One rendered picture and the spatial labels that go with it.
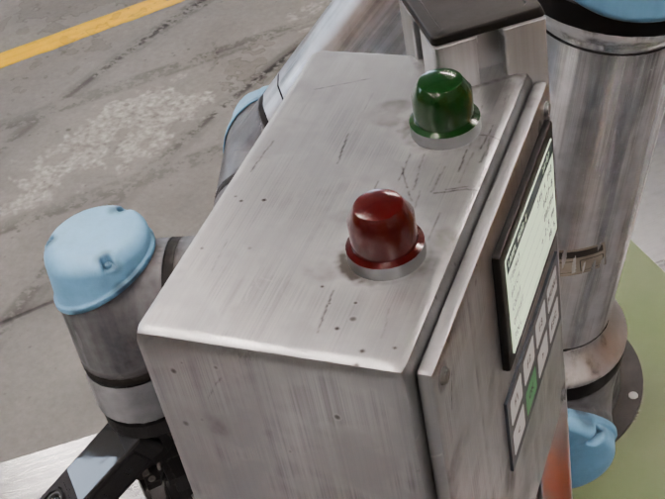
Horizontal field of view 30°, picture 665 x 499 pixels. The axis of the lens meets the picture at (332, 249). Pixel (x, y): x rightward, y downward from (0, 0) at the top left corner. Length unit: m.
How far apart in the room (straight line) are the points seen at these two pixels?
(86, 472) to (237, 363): 0.58
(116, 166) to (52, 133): 0.27
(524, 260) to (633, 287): 0.75
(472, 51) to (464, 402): 0.14
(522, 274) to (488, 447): 0.06
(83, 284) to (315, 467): 0.43
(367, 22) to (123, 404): 0.32
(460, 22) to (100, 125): 2.87
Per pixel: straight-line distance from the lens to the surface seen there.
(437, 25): 0.47
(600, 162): 0.71
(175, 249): 0.84
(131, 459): 0.94
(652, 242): 1.39
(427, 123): 0.44
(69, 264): 0.83
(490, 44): 0.48
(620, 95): 0.68
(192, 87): 3.36
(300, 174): 0.45
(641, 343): 1.16
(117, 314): 0.84
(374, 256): 0.39
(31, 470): 1.29
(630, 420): 1.10
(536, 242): 0.48
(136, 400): 0.90
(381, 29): 0.82
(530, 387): 0.51
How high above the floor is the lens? 1.74
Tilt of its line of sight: 40 degrees down
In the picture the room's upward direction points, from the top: 12 degrees counter-clockwise
